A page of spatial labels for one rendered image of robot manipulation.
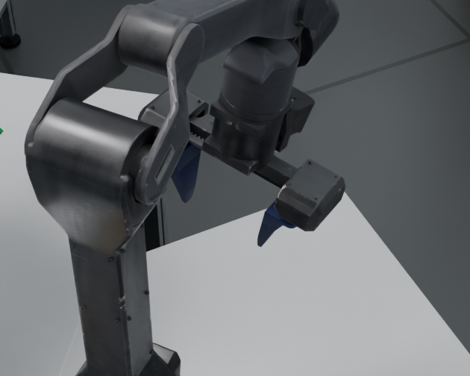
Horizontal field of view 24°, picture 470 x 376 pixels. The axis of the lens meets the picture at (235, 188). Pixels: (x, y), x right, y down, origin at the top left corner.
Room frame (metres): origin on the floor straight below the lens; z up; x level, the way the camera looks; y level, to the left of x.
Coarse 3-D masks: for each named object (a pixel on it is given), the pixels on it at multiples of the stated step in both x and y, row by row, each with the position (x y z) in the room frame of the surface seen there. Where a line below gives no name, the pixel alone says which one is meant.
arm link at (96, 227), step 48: (48, 144) 0.46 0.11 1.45; (96, 144) 0.45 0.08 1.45; (144, 144) 0.46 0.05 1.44; (48, 192) 0.46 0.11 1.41; (96, 192) 0.44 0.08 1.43; (96, 240) 0.45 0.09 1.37; (144, 240) 0.47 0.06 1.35; (96, 288) 0.45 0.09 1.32; (144, 288) 0.47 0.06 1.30; (96, 336) 0.45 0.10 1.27; (144, 336) 0.46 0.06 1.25
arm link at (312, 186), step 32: (160, 96) 0.73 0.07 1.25; (192, 96) 0.74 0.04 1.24; (224, 96) 0.68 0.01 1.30; (160, 128) 0.70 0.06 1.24; (192, 128) 0.71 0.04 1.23; (224, 128) 0.67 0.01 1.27; (256, 128) 0.65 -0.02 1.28; (224, 160) 0.66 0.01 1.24; (256, 160) 0.66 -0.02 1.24; (288, 192) 0.63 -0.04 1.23; (320, 192) 0.63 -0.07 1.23
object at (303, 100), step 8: (296, 96) 0.74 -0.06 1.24; (304, 96) 0.74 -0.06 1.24; (296, 104) 0.72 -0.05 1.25; (304, 104) 0.73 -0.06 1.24; (312, 104) 0.73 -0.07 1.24; (288, 112) 0.69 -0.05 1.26; (296, 112) 0.71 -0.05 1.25; (304, 112) 0.72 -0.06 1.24; (288, 120) 0.69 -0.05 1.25; (296, 120) 0.71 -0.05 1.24; (304, 120) 0.73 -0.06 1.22; (288, 128) 0.69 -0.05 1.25; (296, 128) 0.72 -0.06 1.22; (288, 136) 0.69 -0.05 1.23; (280, 144) 0.69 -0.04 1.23
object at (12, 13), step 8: (0, 0) 2.31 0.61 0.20; (8, 0) 2.37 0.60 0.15; (0, 8) 2.30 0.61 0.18; (8, 8) 2.37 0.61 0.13; (0, 16) 2.32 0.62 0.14; (8, 16) 2.36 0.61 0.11; (16, 16) 2.40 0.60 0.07; (0, 24) 2.37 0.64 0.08; (8, 24) 2.36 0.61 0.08; (16, 24) 2.40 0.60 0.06; (0, 32) 2.37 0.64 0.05; (8, 32) 2.36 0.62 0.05; (0, 40) 2.38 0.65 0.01; (8, 40) 2.38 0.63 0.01; (16, 40) 2.38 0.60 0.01
